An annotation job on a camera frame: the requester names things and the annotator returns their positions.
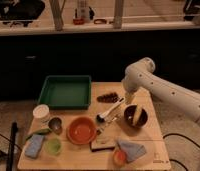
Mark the black bag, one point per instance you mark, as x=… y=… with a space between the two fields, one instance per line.
x=23 y=12

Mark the yellow corn cob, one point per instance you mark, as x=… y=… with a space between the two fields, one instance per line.
x=137 y=114

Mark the small metal cup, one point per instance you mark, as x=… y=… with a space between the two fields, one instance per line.
x=55 y=124

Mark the dark brown bowl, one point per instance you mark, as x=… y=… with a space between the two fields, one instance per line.
x=129 y=114

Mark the black pole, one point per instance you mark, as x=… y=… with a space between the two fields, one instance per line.
x=10 y=158

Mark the small green cup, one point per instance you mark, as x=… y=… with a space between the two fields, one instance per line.
x=53 y=146

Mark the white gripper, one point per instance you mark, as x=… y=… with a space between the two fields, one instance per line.
x=129 y=98

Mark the orange ring object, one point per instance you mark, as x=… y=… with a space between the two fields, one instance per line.
x=100 y=21

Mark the metal fork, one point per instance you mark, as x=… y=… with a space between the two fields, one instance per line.
x=101 y=129

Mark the white round container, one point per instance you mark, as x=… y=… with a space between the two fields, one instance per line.
x=41 y=113

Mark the green plastic tray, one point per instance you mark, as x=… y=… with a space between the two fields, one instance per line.
x=71 y=92

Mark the blue sponge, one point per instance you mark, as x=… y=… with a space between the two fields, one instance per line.
x=34 y=146

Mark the orange bowl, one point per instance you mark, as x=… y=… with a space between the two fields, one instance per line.
x=81 y=131

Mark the white bottle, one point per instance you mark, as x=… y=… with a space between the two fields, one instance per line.
x=84 y=11

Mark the blue-grey cloth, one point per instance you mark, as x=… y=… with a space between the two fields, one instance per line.
x=133 y=150

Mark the dark rectangular block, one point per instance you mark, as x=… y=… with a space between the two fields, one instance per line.
x=102 y=143

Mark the small orange plate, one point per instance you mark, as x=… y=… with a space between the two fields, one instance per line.
x=119 y=157

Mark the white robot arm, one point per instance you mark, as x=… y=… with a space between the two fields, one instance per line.
x=140 y=74

